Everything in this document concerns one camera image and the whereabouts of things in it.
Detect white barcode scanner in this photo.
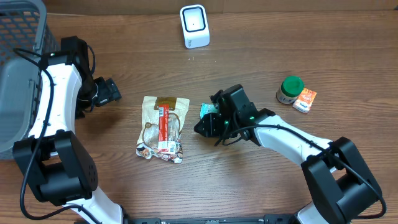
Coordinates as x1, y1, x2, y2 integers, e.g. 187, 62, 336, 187
180, 4, 210, 49

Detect grey plastic basket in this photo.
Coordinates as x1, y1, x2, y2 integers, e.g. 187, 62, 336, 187
1, 0, 60, 160

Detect red white snack bar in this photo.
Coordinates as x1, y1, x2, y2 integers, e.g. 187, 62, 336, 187
157, 105, 176, 154

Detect orange snack packet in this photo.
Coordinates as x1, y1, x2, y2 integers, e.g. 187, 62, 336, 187
293, 88, 317, 114

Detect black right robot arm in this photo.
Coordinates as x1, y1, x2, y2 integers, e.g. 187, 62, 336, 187
194, 84, 387, 223

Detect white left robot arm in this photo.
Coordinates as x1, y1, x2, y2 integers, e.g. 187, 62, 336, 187
12, 36, 129, 223

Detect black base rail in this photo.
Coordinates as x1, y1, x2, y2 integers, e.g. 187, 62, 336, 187
130, 213, 351, 224

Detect brown snack bag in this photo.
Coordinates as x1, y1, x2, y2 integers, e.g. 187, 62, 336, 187
136, 96, 190, 164

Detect teal snack packet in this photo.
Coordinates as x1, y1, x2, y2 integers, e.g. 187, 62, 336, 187
200, 103, 219, 119

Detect green lid jar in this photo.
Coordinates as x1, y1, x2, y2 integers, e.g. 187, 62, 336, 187
276, 76, 305, 104

